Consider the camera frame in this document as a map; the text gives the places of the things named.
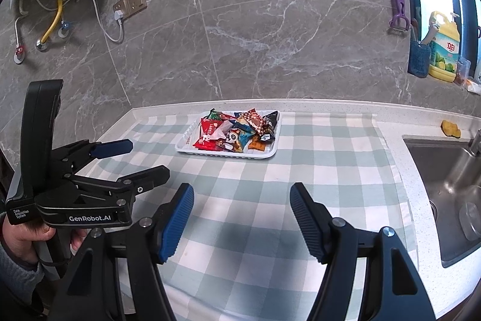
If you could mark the blue valve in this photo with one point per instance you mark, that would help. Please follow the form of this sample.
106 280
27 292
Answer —
64 29

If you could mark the small clear packet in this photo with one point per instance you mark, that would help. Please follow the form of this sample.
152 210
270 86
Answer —
462 71

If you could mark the green white checked cloth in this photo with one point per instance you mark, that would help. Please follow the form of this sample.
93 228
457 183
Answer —
263 193

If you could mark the person's left hand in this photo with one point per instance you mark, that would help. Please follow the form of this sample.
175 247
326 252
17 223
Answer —
22 240

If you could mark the white plastic tray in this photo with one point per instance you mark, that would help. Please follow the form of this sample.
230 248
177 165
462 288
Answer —
188 146

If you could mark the blue brush holder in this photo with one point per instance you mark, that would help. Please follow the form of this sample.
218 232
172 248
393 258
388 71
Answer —
419 59

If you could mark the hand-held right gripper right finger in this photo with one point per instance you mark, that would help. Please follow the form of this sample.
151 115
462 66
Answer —
308 223

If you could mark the orange snack packet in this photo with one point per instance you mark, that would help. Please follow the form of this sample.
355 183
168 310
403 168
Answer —
257 145

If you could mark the person's left forearm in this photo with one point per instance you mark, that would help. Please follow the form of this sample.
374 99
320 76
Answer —
18 279

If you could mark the clear plastic snack packet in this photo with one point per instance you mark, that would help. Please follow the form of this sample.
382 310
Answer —
225 127

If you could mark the red snack packet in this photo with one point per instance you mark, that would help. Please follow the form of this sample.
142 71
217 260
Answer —
206 136

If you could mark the panda print snack packet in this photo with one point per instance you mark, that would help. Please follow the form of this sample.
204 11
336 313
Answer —
235 139

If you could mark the black snack packet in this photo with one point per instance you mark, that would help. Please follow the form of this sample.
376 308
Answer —
271 125

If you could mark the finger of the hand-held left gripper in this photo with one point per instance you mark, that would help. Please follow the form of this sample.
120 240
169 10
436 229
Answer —
112 148
150 176

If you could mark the yellow sponge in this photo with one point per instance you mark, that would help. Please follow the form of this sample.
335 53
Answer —
451 129

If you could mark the steel faucet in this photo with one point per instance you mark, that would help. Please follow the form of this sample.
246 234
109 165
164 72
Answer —
475 144

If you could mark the steel sink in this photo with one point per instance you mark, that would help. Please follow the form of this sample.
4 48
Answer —
436 185

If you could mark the gold wall socket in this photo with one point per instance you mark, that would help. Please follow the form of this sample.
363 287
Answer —
131 1

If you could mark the glass bowl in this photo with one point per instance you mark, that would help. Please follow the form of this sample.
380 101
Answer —
471 219

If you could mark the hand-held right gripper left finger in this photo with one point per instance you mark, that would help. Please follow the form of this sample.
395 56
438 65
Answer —
176 223

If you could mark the yellow dish soap bottle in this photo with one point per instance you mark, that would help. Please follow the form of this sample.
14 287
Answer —
445 50

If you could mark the brown red candy packet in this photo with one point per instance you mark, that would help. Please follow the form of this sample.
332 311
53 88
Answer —
255 120

